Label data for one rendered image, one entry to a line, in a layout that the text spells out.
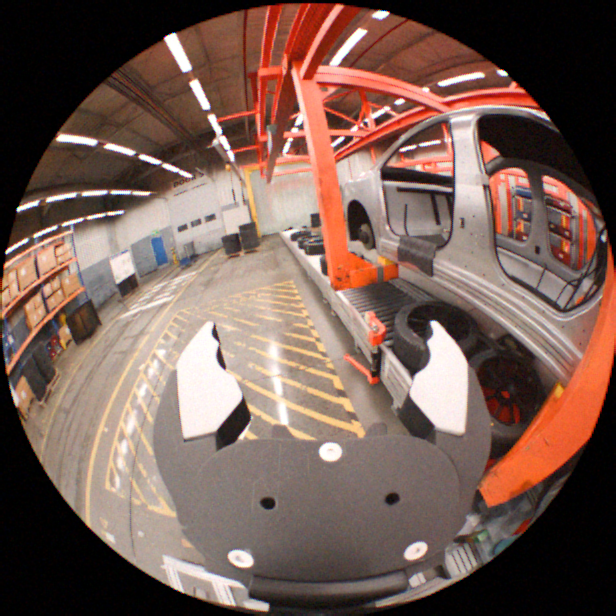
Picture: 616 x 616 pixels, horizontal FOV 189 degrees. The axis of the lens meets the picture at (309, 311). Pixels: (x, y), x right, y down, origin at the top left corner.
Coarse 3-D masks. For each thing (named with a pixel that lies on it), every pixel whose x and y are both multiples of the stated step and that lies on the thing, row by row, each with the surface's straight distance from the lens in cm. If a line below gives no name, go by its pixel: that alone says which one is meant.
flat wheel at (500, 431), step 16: (480, 352) 139; (496, 352) 144; (512, 352) 152; (480, 368) 128; (496, 368) 147; (512, 368) 150; (528, 368) 148; (480, 384) 123; (496, 384) 127; (512, 384) 135; (528, 384) 148; (512, 400) 126; (528, 400) 146; (544, 400) 139; (496, 416) 114; (512, 416) 119; (528, 416) 127; (496, 432) 106; (512, 432) 112; (496, 448) 116
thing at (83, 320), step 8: (88, 304) 752; (72, 312) 847; (80, 312) 722; (88, 312) 745; (96, 312) 770; (72, 320) 772; (80, 320) 727; (88, 320) 737; (96, 320) 762; (72, 328) 796; (80, 328) 748; (88, 328) 730; (72, 336) 823; (80, 336) 773; (88, 336) 731
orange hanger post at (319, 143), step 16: (304, 80) 218; (304, 96) 204; (304, 112) 198; (320, 112) 197; (304, 128) 202; (320, 128) 188; (320, 144) 182; (320, 160) 178; (320, 176) 175; (336, 176) 179; (320, 192) 175; (336, 192) 177; (320, 208) 182; (336, 208) 176; (336, 224) 176; (336, 240) 178; (336, 256) 180; (336, 272) 183; (336, 288) 188
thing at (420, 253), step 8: (400, 240) 178; (408, 240) 170; (416, 240) 163; (400, 248) 176; (408, 248) 169; (416, 248) 162; (424, 248) 155; (432, 248) 149; (400, 256) 177; (408, 256) 168; (416, 256) 159; (424, 256) 153; (432, 256) 149; (416, 264) 161; (424, 264) 154; (424, 272) 156
